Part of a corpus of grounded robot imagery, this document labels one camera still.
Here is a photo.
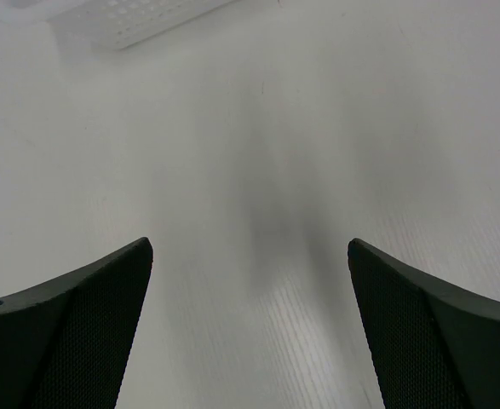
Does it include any white perforated plastic basket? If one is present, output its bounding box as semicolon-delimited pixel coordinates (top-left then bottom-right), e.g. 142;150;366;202
0;0;229;49

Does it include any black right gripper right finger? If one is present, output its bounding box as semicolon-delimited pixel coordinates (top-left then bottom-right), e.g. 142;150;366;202
348;239;500;408

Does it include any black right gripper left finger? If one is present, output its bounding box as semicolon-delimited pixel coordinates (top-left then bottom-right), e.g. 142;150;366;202
0;238;152;408

